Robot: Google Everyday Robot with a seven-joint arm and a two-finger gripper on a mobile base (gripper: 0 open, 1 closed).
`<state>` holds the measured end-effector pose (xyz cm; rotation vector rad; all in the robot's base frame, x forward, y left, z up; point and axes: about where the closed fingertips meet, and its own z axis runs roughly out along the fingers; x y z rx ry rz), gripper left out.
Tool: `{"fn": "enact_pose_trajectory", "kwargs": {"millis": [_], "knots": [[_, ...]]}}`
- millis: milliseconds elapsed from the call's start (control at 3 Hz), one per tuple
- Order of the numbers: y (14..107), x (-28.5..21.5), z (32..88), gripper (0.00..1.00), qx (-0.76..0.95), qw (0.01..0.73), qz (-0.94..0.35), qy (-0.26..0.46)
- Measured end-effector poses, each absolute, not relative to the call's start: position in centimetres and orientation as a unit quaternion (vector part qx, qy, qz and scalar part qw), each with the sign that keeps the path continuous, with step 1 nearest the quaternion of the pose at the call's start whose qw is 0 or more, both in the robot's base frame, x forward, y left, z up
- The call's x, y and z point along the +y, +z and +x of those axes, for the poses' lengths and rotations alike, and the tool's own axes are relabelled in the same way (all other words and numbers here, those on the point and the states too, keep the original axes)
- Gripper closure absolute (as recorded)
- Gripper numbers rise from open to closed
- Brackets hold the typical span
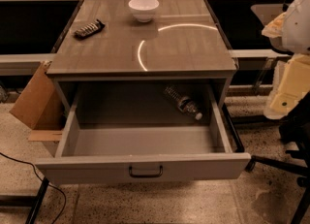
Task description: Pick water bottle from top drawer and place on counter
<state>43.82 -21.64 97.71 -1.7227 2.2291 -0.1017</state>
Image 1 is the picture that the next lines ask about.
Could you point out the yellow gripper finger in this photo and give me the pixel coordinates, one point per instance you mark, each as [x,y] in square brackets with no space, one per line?
[291,82]

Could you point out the clear plastic water bottle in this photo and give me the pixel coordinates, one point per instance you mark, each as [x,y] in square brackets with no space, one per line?
[183,102]

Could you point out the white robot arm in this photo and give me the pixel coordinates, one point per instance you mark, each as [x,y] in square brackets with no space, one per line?
[293,28]

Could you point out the grey open top drawer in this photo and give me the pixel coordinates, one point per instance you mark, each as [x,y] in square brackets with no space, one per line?
[114,125]

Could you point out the grey cabinet with wooden counter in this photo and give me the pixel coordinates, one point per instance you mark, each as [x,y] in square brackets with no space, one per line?
[181,42]

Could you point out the black office chair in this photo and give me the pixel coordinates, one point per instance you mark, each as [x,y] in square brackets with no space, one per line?
[294,127]

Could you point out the white ceramic bowl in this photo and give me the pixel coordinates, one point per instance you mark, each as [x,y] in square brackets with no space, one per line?
[143,10]

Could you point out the brown cardboard box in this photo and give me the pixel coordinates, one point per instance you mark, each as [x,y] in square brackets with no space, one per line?
[39,107]

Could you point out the black metal stand leg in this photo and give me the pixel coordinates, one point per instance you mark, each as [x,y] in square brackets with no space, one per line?
[33,202]

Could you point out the black drawer handle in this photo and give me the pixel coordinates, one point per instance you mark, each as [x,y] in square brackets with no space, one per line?
[145,173]

